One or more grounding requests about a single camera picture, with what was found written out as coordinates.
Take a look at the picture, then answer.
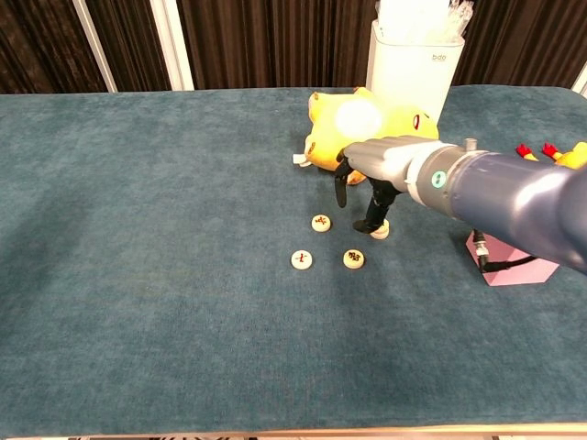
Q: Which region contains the thin grey frame post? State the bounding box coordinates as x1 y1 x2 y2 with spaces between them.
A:
72 0 119 93

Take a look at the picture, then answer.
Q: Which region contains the yellow rubber chicken toy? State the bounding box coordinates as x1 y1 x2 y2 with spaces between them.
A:
515 141 587 171

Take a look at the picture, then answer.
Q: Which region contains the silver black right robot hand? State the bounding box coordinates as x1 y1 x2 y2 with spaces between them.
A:
334 136 460 235

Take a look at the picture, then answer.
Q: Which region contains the clear wrapped straws bundle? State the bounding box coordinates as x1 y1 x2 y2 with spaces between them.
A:
447 0 476 40

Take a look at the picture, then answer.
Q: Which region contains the black pleated curtain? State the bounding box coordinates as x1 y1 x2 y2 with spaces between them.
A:
0 0 587 95

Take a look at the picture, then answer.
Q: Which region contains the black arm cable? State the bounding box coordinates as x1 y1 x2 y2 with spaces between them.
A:
473 230 538 275

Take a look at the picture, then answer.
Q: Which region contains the pink foam cube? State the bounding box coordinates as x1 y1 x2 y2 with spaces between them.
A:
465 228 560 288

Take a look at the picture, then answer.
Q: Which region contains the wide white frame post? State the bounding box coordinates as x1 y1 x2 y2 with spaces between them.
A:
150 0 196 92

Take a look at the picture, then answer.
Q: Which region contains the teal table cloth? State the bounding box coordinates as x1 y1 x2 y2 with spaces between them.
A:
0 84 587 436

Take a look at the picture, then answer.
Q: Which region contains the yellow plush duck toy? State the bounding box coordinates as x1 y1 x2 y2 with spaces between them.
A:
292 86 440 186

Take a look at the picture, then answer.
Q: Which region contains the white plastic bin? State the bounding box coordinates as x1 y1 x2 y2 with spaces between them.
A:
370 0 467 125

